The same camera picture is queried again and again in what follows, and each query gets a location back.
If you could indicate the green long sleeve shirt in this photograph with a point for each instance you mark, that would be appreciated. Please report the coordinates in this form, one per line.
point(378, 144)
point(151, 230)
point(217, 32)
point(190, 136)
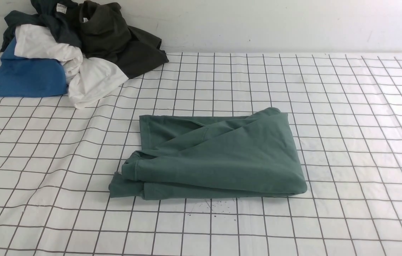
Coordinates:
point(212, 158)

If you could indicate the blue shirt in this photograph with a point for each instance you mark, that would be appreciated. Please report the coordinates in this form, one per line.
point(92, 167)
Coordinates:
point(33, 78)

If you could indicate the white shirt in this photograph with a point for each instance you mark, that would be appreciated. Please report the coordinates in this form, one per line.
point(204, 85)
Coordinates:
point(89, 79)

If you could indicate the dark navy shirt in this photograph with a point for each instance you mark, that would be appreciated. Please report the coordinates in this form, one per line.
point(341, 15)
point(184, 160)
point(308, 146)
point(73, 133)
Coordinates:
point(50, 14)

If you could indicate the dark olive shirt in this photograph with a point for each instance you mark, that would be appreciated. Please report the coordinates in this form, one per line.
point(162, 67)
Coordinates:
point(105, 34)

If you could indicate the white grid tablecloth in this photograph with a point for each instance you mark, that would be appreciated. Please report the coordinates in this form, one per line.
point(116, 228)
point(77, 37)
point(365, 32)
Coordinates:
point(345, 112)

